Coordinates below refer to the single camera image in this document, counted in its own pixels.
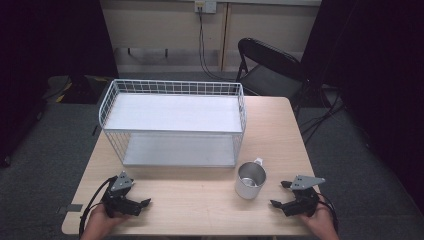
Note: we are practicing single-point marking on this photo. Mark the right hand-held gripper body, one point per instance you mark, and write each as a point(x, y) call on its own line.
point(305, 201)

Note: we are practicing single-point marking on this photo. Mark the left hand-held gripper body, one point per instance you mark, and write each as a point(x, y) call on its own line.
point(116, 200)

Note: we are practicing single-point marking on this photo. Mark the silver metal cup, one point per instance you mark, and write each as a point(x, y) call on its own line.
point(250, 181)

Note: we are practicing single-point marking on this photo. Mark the person's right hand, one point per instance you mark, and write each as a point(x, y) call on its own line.
point(316, 220)

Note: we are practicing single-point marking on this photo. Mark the person's left hand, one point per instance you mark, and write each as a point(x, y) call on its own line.
point(103, 221)

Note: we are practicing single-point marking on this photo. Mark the grey tape strip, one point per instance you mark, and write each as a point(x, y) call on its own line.
point(70, 208)

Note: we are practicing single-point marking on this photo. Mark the black folding chair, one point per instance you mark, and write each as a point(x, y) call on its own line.
point(270, 78)

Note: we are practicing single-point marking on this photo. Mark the black curtain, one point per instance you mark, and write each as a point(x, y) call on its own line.
point(46, 50)
point(376, 66)

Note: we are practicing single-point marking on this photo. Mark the white wall socket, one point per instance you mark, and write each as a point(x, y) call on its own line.
point(205, 6)

